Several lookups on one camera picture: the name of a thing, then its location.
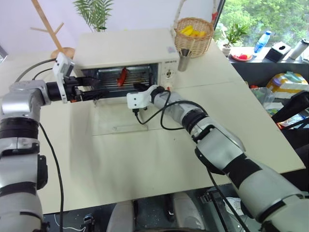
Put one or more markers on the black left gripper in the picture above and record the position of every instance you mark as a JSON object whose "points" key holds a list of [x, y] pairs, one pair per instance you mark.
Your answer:
{"points": [[72, 88]]}

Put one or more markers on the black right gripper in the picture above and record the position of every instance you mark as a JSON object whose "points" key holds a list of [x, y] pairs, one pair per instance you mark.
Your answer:
{"points": [[144, 89]]}

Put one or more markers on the silver oven tray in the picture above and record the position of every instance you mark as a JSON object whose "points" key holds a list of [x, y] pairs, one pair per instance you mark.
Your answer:
{"points": [[141, 75]]}

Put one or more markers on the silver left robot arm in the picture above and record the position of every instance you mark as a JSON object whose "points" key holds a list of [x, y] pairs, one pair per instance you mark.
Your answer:
{"points": [[21, 101]]}

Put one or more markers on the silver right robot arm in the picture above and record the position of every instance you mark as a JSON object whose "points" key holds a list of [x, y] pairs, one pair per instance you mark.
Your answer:
{"points": [[217, 149]]}

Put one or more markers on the red sausage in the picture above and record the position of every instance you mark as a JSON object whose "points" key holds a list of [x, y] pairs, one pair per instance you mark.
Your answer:
{"points": [[122, 77]]}

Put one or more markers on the glass toaster oven door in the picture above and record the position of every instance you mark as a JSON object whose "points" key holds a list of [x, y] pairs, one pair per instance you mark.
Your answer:
{"points": [[120, 116]]}

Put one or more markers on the cream toaster oven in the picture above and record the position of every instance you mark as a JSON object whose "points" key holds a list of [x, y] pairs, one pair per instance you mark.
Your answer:
{"points": [[125, 48]]}

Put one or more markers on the steel cup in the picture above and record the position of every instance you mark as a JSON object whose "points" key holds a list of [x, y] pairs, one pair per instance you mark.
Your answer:
{"points": [[184, 60]]}

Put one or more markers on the wooden coat rack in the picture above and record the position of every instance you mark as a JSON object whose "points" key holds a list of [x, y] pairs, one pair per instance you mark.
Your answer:
{"points": [[56, 41]]}

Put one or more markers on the yellow fruit piece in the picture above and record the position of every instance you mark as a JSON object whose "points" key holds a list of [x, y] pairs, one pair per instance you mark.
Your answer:
{"points": [[200, 33], [187, 31]]}

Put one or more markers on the tall green leafy plant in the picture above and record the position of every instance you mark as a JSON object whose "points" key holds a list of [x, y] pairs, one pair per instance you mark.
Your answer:
{"points": [[95, 12]]}

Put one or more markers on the red plate with fruit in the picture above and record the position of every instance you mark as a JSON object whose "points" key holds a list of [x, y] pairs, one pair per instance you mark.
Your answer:
{"points": [[241, 57]]}

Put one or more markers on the small potted plant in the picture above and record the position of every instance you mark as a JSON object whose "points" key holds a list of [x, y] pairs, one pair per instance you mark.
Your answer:
{"points": [[233, 33]]}

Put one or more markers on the blue water bottle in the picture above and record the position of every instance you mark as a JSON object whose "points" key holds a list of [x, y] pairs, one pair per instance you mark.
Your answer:
{"points": [[262, 42]]}

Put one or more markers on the grey rounded robot leg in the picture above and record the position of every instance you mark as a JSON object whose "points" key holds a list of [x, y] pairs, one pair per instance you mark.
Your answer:
{"points": [[188, 212], [122, 217]]}

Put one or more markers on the black tissue box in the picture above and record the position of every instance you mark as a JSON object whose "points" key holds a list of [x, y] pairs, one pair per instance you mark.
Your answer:
{"points": [[277, 50]]}

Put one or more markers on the colourful plastic bags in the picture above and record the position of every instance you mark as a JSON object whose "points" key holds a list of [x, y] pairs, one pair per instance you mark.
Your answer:
{"points": [[287, 83]]}

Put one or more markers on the black chair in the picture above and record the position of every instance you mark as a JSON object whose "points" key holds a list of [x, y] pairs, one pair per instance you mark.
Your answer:
{"points": [[292, 104]]}

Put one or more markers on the white tumbler with black lid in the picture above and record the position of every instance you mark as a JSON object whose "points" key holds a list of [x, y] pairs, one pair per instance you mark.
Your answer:
{"points": [[299, 48]]}

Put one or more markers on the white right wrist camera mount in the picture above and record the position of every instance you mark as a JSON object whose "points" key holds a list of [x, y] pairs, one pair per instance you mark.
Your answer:
{"points": [[137, 97]]}

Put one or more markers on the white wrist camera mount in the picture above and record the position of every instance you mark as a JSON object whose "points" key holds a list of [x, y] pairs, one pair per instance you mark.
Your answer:
{"points": [[137, 97], [60, 70]]}

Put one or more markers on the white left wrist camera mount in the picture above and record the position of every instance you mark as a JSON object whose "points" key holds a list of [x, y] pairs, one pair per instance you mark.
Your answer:
{"points": [[60, 70]]}

